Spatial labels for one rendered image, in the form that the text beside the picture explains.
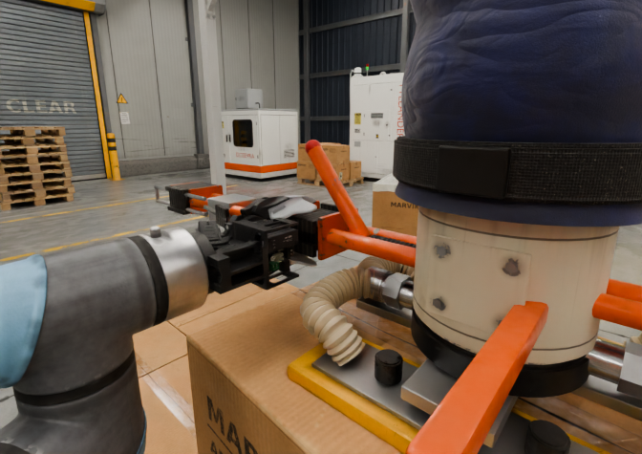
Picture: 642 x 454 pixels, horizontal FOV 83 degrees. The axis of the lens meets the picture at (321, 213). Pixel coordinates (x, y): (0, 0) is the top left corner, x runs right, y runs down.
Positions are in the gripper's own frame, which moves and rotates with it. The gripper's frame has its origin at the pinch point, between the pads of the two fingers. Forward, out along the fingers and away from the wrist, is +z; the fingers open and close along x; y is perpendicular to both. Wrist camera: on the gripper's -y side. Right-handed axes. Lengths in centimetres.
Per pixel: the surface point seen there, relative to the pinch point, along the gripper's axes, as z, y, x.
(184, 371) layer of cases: 10, -68, -67
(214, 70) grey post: 185, -315, 69
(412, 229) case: 145, -57, -44
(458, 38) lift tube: -9.8, 25.3, 20.9
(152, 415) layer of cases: -6, -57, -67
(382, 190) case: 139, -75, -23
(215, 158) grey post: 179, -315, -22
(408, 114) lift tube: -7.4, 20.2, 15.7
